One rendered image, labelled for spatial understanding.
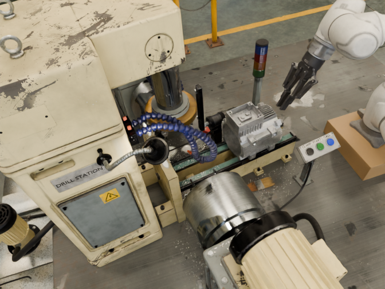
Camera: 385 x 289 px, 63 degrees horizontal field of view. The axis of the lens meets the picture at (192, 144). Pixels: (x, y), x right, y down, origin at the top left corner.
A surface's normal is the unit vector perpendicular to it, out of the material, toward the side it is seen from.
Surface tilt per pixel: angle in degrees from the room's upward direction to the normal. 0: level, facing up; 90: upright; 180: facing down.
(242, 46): 0
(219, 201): 13
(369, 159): 4
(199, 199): 36
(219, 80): 0
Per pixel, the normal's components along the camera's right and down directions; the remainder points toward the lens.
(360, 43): -0.21, 0.62
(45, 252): -0.07, -0.63
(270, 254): -0.41, -0.44
